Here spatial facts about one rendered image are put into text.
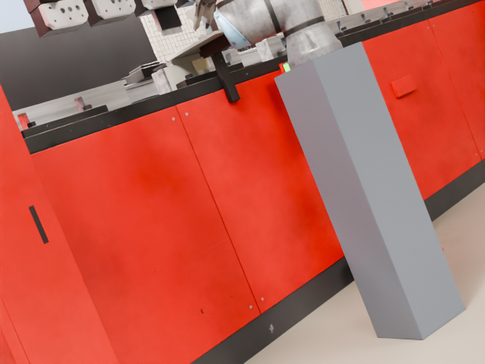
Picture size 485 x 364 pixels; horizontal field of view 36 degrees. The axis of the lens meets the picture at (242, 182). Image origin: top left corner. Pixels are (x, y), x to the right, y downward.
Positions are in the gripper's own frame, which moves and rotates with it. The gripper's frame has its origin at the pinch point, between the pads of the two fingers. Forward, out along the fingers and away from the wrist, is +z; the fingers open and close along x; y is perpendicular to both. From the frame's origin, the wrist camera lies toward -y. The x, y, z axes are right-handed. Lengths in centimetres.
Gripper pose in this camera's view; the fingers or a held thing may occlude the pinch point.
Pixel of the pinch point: (203, 27)
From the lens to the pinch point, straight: 256.7
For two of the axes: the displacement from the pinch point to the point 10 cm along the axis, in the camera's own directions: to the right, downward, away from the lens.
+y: -8.0, -4.0, 4.5
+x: -5.7, 2.7, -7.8
